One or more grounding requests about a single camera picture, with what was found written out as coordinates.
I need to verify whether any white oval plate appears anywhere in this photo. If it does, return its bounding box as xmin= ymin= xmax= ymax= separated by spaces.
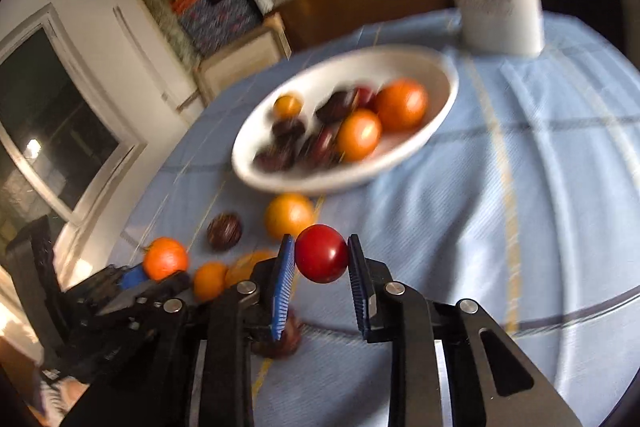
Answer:
xmin=231 ymin=45 xmax=460 ymax=196

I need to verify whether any dark water chestnut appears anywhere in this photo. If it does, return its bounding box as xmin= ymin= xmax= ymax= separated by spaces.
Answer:
xmin=297 ymin=142 xmax=346 ymax=171
xmin=250 ymin=314 xmax=304 ymax=360
xmin=252 ymin=146 xmax=296 ymax=172
xmin=271 ymin=117 xmax=307 ymax=140
xmin=315 ymin=91 xmax=358 ymax=124
xmin=206 ymin=212 xmax=244 ymax=252

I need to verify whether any red plum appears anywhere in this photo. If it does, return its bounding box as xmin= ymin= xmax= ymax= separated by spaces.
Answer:
xmin=352 ymin=86 xmax=378 ymax=110
xmin=295 ymin=224 xmax=349 ymax=285
xmin=312 ymin=127 xmax=341 ymax=155

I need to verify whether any blue checked tablecloth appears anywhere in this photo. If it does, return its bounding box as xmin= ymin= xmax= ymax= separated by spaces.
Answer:
xmin=107 ymin=9 xmax=640 ymax=427

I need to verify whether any stack of blue patterned boxes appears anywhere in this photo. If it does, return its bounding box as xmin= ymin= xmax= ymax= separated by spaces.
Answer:
xmin=172 ymin=0 xmax=263 ymax=58

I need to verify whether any mottled green board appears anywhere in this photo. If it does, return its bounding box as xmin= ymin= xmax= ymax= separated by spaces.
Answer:
xmin=140 ymin=0 xmax=201 ymax=68

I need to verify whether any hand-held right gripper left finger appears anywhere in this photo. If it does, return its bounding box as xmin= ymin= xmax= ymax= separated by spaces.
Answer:
xmin=60 ymin=234 xmax=296 ymax=427

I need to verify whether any pale wooden picture frame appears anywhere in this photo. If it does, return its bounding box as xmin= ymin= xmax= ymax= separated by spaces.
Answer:
xmin=192 ymin=12 xmax=293 ymax=105

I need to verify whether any large orange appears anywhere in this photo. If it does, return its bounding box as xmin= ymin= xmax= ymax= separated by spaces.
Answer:
xmin=375 ymin=78 xmax=430 ymax=132

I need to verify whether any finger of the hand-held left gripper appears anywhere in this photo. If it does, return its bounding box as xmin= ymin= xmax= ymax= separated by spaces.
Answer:
xmin=82 ymin=264 xmax=149 ymax=297
xmin=100 ymin=272 xmax=191 ymax=315

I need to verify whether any pale yellow tangerine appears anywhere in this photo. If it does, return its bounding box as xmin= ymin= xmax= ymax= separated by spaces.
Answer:
xmin=225 ymin=251 xmax=277 ymax=288

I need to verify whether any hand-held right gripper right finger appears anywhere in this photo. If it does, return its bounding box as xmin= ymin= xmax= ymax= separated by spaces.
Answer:
xmin=347 ymin=234 xmax=583 ymax=427

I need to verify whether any yellow-orange tangerine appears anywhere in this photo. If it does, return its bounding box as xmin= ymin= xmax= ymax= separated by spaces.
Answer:
xmin=273 ymin=93 xmax=304 ymax=119
xmin=193 ymin=262 xmax=229 ymax=303

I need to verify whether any small orange tangerine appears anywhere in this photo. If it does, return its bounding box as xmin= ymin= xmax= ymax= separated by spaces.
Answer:
xmin=336 ymin=108 xmax=383 ymax=162
xmin=264 ymin=193 xmax=316 ymax=242

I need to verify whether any white window frame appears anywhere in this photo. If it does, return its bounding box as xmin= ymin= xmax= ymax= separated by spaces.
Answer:
xmin=0 ymin=4 xmax=146 ymax=228

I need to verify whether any white wall trim strip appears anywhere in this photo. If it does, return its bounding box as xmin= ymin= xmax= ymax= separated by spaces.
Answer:
xmin=112 ymin=4 xmax=201 ymax=112

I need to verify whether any deep orange tangerine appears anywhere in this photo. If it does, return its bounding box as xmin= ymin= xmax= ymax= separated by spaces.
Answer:
xmin=143 ymin=237 xmax=190 ymax=282

